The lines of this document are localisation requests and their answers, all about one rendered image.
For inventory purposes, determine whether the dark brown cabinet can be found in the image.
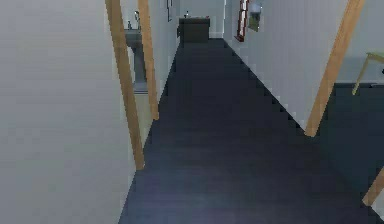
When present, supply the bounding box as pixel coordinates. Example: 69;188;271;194
177;17;211;44

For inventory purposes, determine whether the wooden door frame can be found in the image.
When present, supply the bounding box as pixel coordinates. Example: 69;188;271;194
304;0;384;207
104;0;160;171

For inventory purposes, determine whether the grey pedestal sink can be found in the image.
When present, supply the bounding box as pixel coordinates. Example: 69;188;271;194
124;28;148;84

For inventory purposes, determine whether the dark framed wall picture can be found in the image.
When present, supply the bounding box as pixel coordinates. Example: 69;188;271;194
166;0;174;23

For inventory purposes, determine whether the red framed wall picture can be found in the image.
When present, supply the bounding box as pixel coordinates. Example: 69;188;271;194
234;0;251;43

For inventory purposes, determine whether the green framed wall picture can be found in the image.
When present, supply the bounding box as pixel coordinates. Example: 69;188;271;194
247;1;264;33

